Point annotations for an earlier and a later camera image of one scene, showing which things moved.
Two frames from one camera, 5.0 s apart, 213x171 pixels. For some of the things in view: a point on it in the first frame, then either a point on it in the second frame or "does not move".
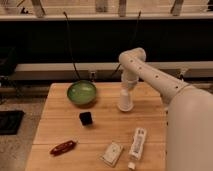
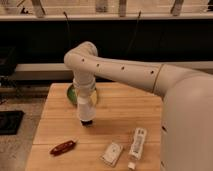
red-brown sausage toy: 69,145 does not move
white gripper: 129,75 to 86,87
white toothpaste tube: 137,146 does not move
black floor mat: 10,121 does not move
